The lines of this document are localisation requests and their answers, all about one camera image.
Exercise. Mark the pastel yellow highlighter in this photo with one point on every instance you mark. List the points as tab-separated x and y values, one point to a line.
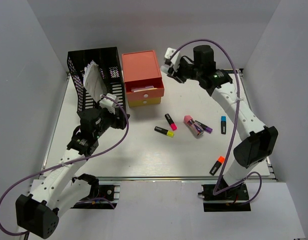
145	88

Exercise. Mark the white paper stack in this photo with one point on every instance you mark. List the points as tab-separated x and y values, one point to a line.
93	81

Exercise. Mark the yellow bottom drawer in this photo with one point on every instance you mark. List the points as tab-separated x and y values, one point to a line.
144	102

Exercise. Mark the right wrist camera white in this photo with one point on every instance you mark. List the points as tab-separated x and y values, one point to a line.
172	58

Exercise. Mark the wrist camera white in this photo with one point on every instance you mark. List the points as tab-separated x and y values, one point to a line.
108	102
172	58

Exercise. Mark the coral top drawer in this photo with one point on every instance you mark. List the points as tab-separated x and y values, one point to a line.
156	82

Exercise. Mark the blue black highlighter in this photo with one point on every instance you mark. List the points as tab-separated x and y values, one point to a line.
223	125

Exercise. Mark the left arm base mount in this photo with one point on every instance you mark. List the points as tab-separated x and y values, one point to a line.
102	196

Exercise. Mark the black mesh file organizer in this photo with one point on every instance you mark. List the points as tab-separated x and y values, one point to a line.
109	64

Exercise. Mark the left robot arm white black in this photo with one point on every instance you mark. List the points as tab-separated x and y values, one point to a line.
40	211

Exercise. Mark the orange black highlighter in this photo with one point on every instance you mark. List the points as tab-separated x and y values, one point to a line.
217	165

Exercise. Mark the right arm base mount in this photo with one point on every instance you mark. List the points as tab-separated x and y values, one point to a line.
232	200

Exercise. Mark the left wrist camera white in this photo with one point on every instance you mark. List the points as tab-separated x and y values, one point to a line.
108	102

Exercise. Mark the purple black highlighter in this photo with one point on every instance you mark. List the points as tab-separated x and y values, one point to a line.
204	127

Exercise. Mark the yellow black highlighter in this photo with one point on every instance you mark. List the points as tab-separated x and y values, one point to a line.
164	131

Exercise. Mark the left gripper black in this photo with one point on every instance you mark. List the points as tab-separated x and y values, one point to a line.
118	123

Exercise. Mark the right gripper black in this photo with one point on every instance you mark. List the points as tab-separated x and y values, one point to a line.
176	74

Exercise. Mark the pastel green highlighter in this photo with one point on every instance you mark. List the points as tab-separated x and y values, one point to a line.
165	68

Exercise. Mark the pink black highlighter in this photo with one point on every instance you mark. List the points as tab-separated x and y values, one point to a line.
170	122

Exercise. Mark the coral drawer cabinet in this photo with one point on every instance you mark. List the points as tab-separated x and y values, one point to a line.
138	66

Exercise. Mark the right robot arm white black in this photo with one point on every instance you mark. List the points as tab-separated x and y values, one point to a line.
257	140

